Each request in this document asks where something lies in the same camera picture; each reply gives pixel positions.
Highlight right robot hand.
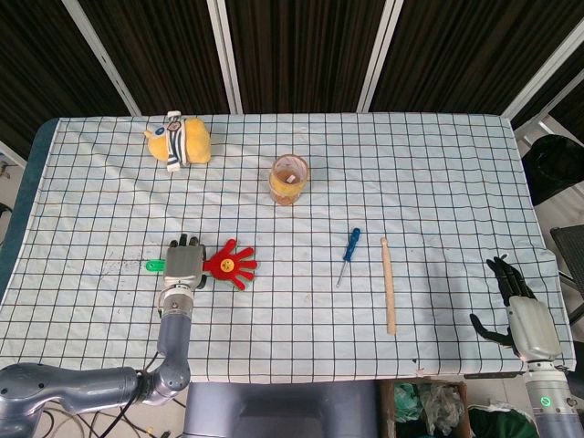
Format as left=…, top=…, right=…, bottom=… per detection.
left=469, top=254, right=563, bottom=364

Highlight wooden stick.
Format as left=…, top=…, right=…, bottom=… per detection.
left=380, top=236, right=397, bottom=336

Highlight red hand clapper toy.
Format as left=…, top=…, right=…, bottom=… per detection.
left=145, top=238, right=256, bottom=292

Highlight black floor cables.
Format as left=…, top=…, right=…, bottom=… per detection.
left=40, top=346, right=183, bottom=438

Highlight blue handled screwdriver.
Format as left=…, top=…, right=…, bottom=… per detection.
left=336, top=227, right=361, bottom=288

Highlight black bag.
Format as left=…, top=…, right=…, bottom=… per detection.
left=521, top=134, right=584, bottom=206

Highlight green cloth bag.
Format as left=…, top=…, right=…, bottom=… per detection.
left=468, top=401, right=542, bottom=438

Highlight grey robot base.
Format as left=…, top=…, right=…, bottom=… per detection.
left=182, top=381, right=396, bottom=438

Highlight clear jar of rubber bands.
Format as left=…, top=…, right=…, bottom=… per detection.
left=270, top=186, right=304, bottom=207

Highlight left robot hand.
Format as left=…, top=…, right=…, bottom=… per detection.
left=162, top=233, right=210, bottom=291

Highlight black chair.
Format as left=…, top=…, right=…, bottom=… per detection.
left=549, top=224, right=584, bottom=326

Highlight yellow tape roll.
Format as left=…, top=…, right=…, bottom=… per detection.
left=268, top=153, right=311, bottom=198

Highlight yellow plush toy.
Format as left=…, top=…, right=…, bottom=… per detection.
left=143, top=110, right=213, bottom=173

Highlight checkered white tablecloth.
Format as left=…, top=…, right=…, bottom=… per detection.
left=0, top=112, right=577, bottom=383

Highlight cardboard box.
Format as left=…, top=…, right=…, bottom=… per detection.
left=378, top=381, right=474, bottom=438

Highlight white frame post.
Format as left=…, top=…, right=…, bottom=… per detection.
left=357, top=0, right=406, bottom=113
left=206, top=0, right=244, bottom=115
left=503, top=13, right=584, bottom=122
left=61, top=0, right=141, bottom=117

